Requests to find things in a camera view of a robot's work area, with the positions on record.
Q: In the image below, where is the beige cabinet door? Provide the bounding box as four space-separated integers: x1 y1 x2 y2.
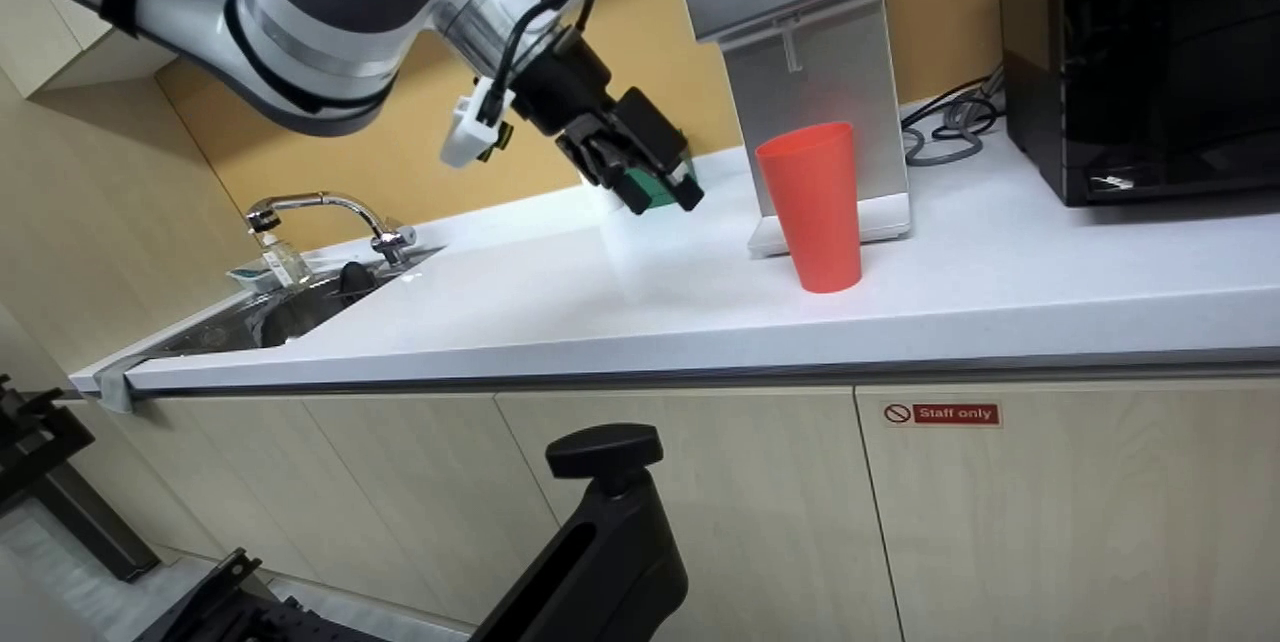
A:
300 392 563 625
494 387 904 642
112 394 443 613
855 381 1280 642

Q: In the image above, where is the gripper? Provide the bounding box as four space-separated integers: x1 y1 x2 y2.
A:
512 38 707 217

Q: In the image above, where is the black frame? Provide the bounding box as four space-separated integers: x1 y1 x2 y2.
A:
133 548 393 642

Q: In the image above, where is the red plastic cup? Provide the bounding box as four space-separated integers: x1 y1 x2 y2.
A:
754 121 864 295

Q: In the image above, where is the clear soap dish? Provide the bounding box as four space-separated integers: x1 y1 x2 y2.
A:
227 256 293 295

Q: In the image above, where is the steel sink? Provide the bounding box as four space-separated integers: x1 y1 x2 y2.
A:
148 246 443 359

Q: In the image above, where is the clear soap bottle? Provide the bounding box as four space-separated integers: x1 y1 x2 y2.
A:
254 228 313 289

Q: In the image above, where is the red warning sticker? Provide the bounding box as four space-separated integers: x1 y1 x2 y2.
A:
881 401 1004 429

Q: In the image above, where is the black appliance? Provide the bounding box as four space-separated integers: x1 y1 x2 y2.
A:
1004 0 1280 209

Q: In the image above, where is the grey tape strip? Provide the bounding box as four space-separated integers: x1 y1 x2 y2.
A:
93 354 153 415

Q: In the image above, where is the black stand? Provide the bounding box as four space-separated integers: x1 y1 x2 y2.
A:
0 374 163 584

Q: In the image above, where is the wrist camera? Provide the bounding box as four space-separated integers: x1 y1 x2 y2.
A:
439 75 517 169

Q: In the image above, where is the chrome tap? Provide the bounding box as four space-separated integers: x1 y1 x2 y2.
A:
244 190 420 269

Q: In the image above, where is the silver water dispenser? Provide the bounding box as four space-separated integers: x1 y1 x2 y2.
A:
663 0 914 260

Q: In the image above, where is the grey cable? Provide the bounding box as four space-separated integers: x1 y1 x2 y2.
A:
899 65 1007 168

